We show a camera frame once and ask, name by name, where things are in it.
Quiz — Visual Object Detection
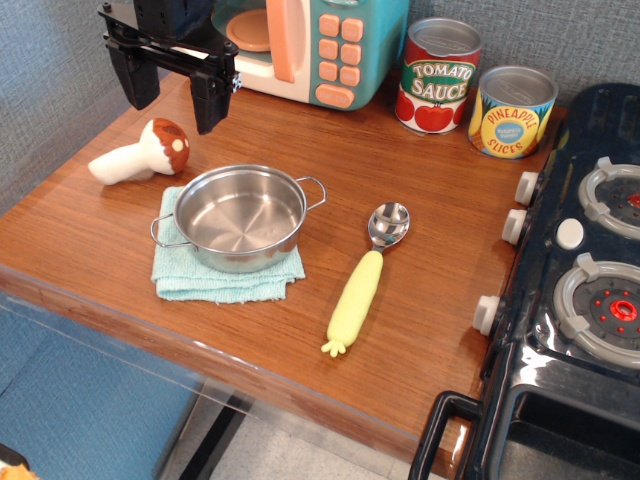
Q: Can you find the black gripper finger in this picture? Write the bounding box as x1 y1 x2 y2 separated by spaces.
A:
190 71 234 135
106 39 160 110

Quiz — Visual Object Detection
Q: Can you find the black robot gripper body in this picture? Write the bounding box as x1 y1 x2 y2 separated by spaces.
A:
98 1 241 92

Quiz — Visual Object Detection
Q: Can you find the silver metal pot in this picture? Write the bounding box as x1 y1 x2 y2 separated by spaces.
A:
150 164 328 274

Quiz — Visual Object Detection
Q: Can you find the teal toy microwave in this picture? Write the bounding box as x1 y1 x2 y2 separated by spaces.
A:
212 1 409 111

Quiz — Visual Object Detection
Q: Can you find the plush brown white mushroom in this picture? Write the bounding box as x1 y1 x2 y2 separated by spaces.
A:
88 118 190 185

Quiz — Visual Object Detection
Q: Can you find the light blue folded cloth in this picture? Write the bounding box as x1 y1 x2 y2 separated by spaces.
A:
150 186 307 306

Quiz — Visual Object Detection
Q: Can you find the tomato sauce can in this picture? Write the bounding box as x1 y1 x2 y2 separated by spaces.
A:
395 17 483 134

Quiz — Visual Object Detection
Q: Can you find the pineapple slices can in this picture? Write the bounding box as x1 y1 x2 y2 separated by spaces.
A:
468 65 558 159

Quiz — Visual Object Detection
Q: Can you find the white upper stove knob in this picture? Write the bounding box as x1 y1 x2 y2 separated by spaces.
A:
514 171 539 206

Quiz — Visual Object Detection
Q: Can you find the white stove knob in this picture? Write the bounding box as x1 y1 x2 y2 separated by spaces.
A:
501 209 527 246
472 295 501 336
514 171 539 206

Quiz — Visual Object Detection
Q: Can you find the white middle stove knob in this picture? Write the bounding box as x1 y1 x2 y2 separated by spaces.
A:
501 209 527 246

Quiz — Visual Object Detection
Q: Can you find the white lower stove knob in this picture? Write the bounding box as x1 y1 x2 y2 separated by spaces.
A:
472 295 501 336

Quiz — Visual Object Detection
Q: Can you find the black table leg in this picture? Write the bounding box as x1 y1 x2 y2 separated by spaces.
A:
179 395 251 480

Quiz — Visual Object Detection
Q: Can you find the grey rear stove burner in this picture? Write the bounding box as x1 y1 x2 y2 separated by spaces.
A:
578 156 639 240

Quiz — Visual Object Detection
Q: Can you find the grey stove burner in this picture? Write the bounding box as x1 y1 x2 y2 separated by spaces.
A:
578 156 639 240
553 253 639 370

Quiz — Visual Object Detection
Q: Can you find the grey front stove burner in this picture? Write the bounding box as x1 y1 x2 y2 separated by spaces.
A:
553 253 639 370

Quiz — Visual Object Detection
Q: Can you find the black toy stove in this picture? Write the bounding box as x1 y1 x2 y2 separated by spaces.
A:
409 83 639 479

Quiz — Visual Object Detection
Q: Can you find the spoon with yellow handle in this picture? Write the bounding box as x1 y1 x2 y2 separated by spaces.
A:
321 202 410 358

